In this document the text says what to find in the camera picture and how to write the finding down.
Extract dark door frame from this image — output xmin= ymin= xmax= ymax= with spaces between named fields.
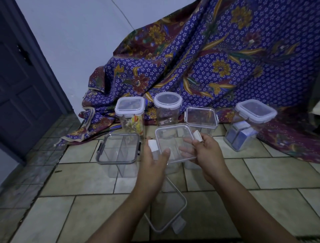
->
xmin=0 ymin=0 xmax=73 ymax=166

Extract person's left forearm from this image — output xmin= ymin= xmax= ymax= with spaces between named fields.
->
xmin=86 ymin=188 xmax=156 ymax=243

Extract open container with dark rim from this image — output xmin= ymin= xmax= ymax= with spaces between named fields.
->
xmin=95 ymin=132 xmax=142 ymax=179

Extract round lidded clear container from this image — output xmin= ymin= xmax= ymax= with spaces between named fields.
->
xmin=153 ymin=92 xmax=183 ymax=127

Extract dark panelled door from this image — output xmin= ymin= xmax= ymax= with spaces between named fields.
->
xmin=0 ymin=8 xmax=63 ymax=161

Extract person's right hand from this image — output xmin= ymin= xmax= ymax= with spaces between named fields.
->
xmin=179 ymin=133 xmax=229 ymax=186

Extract clear plastic container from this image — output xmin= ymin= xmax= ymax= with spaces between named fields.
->
xmin=153 ymin=150 xmax=202 ymax=176

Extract square lidded container yellow contents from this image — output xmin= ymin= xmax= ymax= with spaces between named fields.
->
xmin=114 ymin=96 xmax=146 ymax=138

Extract empty square lidded clear container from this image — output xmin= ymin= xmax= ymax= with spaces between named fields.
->
xmin=184 ymin=106 xmax=219 ymax=137

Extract blue and white packets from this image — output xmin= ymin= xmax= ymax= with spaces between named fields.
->
xmin=225 ymin=121 xmax=258 ymax=151

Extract person's right forearm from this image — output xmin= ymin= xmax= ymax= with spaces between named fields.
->
xmin=212 ymin=171 xmax=298 ymax=243

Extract square lidded container blue packets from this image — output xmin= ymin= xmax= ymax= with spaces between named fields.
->
xmin=224 ymin=99 xmax=278 ymax=152

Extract yellow packets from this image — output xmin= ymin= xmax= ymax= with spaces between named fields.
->
xmin=125 ymin=116 xmax=144 ymax=136

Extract thin wall cable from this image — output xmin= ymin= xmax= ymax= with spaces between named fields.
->
xmin=111 ymin=0 xmax=136 ymax=30

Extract clear lid with grey rim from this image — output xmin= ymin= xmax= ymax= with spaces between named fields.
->
xmin=144 ymin=176 xmax=188 ymax=235

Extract purple floral batik cloth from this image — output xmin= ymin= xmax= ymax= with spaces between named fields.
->
xmin=59 ymin=0 xmax=320 ymax=164

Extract person's left hand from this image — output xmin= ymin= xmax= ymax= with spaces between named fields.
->
xmin=135 ymin=136 xmax=172 ymax=199

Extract clear lid with white latches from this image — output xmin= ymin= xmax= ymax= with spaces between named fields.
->
xmin=148 ymin=123 xmax=203 ymax=164

